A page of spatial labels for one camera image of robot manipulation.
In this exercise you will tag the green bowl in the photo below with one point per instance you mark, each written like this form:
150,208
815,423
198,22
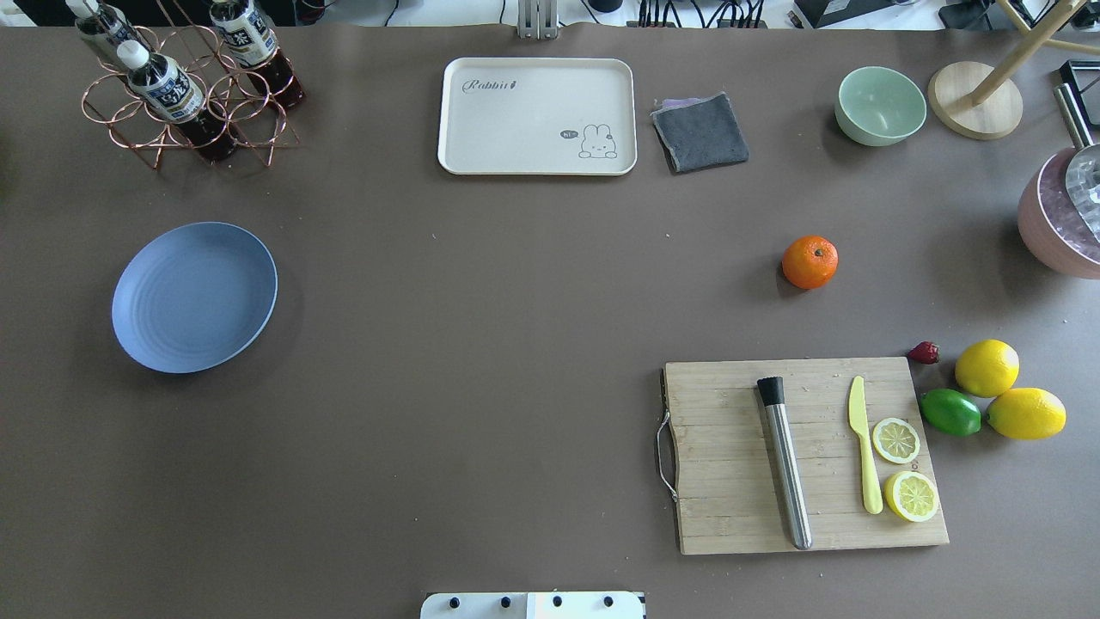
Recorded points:
878,106

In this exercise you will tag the copper wire bottle rack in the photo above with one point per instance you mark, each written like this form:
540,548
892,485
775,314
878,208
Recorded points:
211,90

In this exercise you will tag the green lime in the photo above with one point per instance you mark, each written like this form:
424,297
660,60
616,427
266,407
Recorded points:
951,411

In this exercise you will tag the tea bottle three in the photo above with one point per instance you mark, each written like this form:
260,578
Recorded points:
245,30

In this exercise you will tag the tea bottle two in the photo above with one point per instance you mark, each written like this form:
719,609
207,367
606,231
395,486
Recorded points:
170,92

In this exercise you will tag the steel ice scoop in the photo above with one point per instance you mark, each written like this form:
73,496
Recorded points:
1081,179

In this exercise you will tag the tea bottle one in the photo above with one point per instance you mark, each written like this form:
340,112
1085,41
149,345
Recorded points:
103,28

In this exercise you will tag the blue round plate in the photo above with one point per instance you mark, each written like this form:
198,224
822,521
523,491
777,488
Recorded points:
194,297

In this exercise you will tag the aluminium frame post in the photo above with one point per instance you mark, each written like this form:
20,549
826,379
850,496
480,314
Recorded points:
537,19

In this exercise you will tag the lemon half slice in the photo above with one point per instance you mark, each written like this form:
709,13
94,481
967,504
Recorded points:
896,441
912,496

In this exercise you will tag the grey folded cloth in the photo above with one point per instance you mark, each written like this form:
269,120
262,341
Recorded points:
699,133

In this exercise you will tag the lemon half slice lower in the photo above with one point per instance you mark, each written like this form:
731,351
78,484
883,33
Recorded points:
912,496

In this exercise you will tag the red strawberry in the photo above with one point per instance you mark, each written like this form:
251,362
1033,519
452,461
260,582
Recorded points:
925,353

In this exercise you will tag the wooden cup tree stand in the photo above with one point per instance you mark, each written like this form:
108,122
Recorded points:
980,101

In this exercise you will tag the pink bowl with ice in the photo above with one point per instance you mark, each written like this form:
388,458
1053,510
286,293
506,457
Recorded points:
1050,225

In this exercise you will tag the steel muddler with black tip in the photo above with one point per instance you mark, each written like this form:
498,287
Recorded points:
772,395

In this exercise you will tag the lemon half slice upper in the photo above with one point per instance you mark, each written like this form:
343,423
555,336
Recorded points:
896,441

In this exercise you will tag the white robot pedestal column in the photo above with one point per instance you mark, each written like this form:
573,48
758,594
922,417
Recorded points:
535,604

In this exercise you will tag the wooden cutting board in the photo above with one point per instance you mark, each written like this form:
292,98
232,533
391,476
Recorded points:
728,497

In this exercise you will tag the whole yellow lemon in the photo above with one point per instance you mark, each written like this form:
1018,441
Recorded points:
1027,414
988,368

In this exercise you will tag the cream rabbit tray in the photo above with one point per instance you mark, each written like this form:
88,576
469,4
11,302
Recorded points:
537,116

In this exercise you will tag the yellow plastic knife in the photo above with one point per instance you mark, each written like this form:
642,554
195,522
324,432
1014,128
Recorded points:
858,421

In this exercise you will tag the orange fruit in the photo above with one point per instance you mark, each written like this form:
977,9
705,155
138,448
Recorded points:
810,262

